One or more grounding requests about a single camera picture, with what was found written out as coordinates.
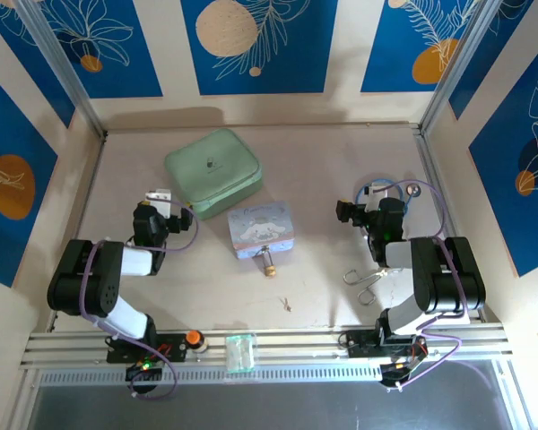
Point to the small brass padlock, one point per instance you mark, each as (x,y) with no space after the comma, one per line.
(270,270)

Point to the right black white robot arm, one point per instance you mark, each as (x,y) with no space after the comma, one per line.
(448,277)

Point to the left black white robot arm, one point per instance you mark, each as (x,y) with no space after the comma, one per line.
(80,277)

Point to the blue tube stethoscope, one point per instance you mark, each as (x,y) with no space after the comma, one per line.
(413,190)

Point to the mint green zip case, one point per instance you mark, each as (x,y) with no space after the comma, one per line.
(210,172)

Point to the silver metal forceps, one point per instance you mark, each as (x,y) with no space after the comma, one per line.
(364,286)

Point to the cartoon print tin box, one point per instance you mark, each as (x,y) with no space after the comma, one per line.
(260,228)

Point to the orange push button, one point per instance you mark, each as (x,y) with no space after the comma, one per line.
(193,338)

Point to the clear plastic packet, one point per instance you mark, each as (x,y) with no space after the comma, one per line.
(240,353)

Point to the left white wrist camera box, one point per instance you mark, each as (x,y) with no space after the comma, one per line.
(160,197)

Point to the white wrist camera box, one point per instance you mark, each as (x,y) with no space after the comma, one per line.
(160,197)
(376,190)

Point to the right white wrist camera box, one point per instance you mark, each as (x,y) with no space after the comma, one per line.
(376,190)

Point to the aluminium side rail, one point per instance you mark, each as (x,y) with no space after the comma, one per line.
(74,233)
(439,188)

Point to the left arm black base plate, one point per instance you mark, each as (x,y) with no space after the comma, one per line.
(170,347)

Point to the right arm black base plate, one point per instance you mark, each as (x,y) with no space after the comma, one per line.
(361,345)

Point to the aluminium frame rail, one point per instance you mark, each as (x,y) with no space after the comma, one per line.
(296,347)

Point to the aluminium frame post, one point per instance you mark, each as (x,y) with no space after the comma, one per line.
(58,58)
(457,58)

